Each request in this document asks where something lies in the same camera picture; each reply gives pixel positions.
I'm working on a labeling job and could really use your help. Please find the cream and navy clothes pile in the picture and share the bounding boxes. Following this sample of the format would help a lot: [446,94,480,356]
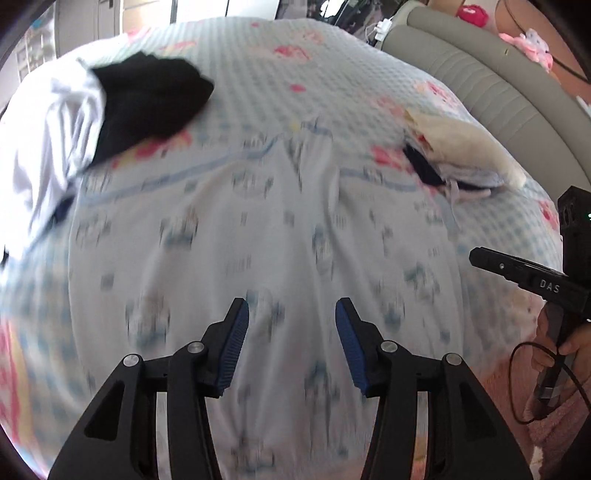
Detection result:
[403,109,527,203]

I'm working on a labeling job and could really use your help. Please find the black cable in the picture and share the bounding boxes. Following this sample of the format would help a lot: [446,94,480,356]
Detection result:
[509,339,588,425]

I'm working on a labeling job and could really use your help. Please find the pink fleece sleeve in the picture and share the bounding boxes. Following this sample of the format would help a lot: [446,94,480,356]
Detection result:
[473,291,589,479]

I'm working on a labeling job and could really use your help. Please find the light blue cartoon print pants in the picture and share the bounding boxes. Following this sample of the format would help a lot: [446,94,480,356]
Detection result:
[69,119,465,479]

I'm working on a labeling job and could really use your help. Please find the person's right hand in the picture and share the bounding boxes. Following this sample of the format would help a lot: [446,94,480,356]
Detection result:
[531,311,591,401]

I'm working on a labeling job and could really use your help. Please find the blue checkered cartoon bedsheet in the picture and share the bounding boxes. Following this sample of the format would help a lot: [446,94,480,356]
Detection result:
[1,18,561,479]

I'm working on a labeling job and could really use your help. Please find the pink plush toy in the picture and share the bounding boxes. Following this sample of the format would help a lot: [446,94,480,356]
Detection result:
[498,29,554,73]

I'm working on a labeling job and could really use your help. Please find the black garment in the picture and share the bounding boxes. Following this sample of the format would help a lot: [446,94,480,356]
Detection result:
[1,52,214,261]

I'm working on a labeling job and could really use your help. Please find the grey padded headboard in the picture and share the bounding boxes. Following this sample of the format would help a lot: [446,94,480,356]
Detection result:
[382,2,590,199]

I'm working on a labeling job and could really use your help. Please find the white garment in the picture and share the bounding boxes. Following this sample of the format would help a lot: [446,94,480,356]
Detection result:
[1,59,106,239]

